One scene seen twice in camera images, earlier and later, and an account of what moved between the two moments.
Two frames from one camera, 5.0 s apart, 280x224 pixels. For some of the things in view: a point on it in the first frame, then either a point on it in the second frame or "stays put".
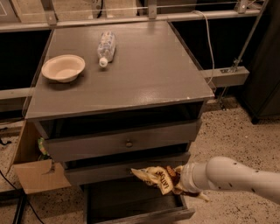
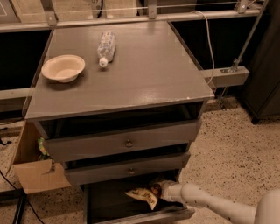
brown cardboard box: [31, 173] stays put
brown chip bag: [167, 178] -> [144, 193]
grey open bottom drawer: [127, 201] stays put
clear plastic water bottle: [106, 48] stays put
